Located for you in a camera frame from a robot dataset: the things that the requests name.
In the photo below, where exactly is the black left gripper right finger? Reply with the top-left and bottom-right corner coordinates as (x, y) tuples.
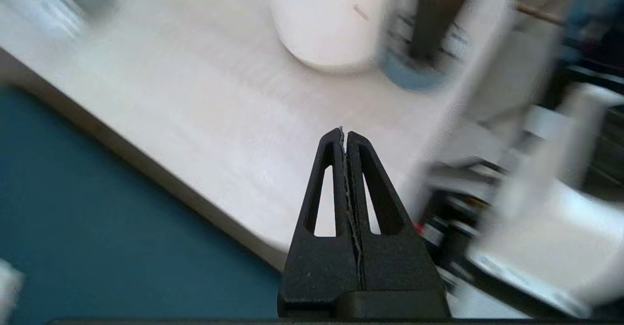
(345, 131), (451, 318)

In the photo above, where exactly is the white black robot base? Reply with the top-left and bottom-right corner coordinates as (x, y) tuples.
(417, 72), (624, 322)

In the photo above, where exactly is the large grey perforated drip tray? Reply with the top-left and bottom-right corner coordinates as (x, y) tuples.
(379, 11), (471, 93)

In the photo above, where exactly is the clear plastic bottle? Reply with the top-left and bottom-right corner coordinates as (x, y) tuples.
(0, 0), (83, 40)

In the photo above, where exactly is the crumpled white tissue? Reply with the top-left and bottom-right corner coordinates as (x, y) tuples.
(0, 259), (24, 318)

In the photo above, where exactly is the teal upholstered bench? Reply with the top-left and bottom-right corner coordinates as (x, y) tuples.
(0, 84), (286, 325)

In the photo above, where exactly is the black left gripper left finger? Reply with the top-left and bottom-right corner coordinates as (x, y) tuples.
(278, 128), (364, 318)

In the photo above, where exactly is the large dispenser with dark tea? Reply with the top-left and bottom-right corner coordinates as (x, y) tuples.
(266, 0), (393, 72)

